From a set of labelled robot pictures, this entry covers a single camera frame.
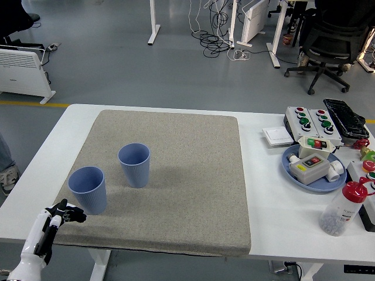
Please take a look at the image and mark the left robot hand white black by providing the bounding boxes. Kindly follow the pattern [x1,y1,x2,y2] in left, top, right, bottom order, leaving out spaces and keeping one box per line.
[6,198,88,281]

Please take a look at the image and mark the blue ribbed plastic cup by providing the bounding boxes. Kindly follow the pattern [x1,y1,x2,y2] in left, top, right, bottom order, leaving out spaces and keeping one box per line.
[117,142,151,189]
[67,166,108,216]

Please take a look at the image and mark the grey-brown mat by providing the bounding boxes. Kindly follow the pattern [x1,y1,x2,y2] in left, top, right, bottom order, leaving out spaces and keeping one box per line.
[54,109,252,258]

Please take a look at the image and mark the person's white shoe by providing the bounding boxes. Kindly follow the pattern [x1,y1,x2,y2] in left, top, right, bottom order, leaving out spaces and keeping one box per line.
[0,164,21,197]

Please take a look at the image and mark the white table leg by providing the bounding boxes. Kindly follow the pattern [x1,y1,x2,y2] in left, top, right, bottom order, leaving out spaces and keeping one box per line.
[303,262,325,281]
[89,248,112,281]

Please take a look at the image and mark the person's leg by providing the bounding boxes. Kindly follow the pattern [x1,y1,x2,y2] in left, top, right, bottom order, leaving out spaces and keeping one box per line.
[0,133,15,172]

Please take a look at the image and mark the white panel heater wide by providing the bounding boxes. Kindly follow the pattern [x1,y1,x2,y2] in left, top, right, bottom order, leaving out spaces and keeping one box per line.
[0,46,56,105]

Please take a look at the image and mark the white desk leg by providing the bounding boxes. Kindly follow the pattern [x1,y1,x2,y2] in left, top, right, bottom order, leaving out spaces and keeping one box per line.
[147,0,161,45]
[227,0,238,49]
[265,0,289,70]
[357,57,375,74]

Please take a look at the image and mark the white four-button control box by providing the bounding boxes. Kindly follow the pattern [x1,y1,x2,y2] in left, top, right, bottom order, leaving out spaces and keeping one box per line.
[307,108,343,146]
[285,105,319,140]

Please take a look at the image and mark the blue plate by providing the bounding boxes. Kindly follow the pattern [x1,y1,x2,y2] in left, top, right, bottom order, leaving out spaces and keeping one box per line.
[281,143,347,193]

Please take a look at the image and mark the clear bottle red cap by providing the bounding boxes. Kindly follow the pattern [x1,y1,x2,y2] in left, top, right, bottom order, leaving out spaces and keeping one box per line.
[318,177,375,237]

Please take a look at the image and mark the white pipe fitting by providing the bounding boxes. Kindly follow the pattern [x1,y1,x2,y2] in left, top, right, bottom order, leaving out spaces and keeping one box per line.
[326,159,344,183]

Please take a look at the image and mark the white panel heater narrow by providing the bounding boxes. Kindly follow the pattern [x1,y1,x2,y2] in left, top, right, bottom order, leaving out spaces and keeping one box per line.
[236,0,267,47]

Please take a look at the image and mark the black table control panel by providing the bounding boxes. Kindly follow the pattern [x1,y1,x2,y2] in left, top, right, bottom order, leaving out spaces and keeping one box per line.
[343,265,375,275]

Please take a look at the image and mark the person's patterned shoe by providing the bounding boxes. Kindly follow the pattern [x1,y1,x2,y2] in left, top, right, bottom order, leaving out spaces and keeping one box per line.
[297,52,312,67]

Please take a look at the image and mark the white box red mushroom button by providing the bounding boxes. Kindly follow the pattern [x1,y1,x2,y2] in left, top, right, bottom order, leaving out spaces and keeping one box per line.
[346,159,375,232]

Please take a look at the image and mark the black plastic tray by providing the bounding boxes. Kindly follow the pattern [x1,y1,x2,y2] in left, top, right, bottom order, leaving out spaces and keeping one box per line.
[323,98,370,138]

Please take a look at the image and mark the black mesh office chair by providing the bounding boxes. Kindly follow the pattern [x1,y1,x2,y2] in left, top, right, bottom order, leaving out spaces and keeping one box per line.
[284,0,373,96]

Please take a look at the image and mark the white wall switch panel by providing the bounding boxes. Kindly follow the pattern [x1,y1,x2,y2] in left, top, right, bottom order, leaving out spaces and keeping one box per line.
[261,125,295,147]

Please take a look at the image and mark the black cable coil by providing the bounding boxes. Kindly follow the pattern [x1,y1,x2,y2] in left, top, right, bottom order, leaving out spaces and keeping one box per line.
[192,0,235,59]

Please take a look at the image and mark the white hanging cable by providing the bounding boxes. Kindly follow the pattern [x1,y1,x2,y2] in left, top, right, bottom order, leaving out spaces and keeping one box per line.
[187,0,212,35]

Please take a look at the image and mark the grey switch box red button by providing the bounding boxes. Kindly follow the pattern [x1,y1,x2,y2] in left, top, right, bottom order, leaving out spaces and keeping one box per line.
[288,154,331,186]

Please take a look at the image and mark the white switch box green red buttons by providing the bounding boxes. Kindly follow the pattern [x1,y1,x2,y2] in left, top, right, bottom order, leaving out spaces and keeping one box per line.
[298,135,337,160]

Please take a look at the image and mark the brass valve red handle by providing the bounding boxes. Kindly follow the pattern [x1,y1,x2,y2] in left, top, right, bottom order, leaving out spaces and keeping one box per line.
[353,139,372,160]

